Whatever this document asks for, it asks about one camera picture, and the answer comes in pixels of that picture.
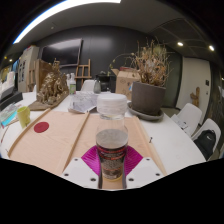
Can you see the white plastic chair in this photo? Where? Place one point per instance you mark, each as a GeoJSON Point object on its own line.
{"type": "Point", "coordinates": [213, 125]}
{"type": "Point", "coordinates": [88, 86]}
{"type": "Point", "coordinates": [190, 115]}

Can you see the black wall screen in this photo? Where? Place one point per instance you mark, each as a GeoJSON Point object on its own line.
{"type": "Point", "coordinates": [61, 53]}

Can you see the white cabinet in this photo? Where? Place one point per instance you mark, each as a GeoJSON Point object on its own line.
{"type": "Point", "coordinates": [26, 66]}

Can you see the clear green spray bottle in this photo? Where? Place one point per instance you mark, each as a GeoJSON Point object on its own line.
{"type": "Point", "coordinates": [72, 87]}

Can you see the yellow-green mug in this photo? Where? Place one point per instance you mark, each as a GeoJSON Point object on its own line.
{"type": "Point", "coordinates": [24, 116]}

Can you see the grey plant saucer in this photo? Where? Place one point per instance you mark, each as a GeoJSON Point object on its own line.
{"type": "Point", "coordinates": [146, 116]}

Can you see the small wooden wall figure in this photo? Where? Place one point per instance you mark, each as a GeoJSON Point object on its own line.
{"type": "Point", "coordinates": [195, 97]}

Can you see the clear dark-labelled drink bottle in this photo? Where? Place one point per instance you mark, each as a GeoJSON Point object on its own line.
{"type": "Point", "coordinates": [111, 156]}

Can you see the large flat black box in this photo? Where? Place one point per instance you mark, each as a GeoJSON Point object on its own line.
{"type": "Point", "coordinates": [10, 100]}

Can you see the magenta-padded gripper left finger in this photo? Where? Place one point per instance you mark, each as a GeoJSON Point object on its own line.
{"type": "Point", "coordinates": [83, 171]}

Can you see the dried plant in grey pot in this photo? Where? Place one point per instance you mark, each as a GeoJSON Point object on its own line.
{"type": "Point", "coordinates": [148, 96]}

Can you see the flat round red coaster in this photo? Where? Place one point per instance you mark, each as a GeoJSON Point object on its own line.
{"type": "Point", "coordinates": [41, 127]}

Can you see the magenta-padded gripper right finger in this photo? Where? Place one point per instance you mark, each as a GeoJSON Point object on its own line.
{"type": "Point", "coordinates": [143, 171]}

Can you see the black backpack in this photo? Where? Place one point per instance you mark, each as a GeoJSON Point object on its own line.
{"type": "Point", "coordinates": [205, 143]}

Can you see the grey glass bottle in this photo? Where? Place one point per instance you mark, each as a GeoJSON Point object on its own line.
{"type": "Point", "coordinates": [97, 87]}

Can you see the golden sculpture on wooden base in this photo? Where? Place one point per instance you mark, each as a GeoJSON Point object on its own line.
{"type": "Point", "coordinates": [51, 88]}

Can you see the brown cardboard box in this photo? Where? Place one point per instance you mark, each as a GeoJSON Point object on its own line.
{"type": "Point", "coordinates": [123, 85]}

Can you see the long ceiling light strip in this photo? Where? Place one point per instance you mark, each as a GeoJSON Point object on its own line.
{"type": "Point", "coordinates": [50, 15]}

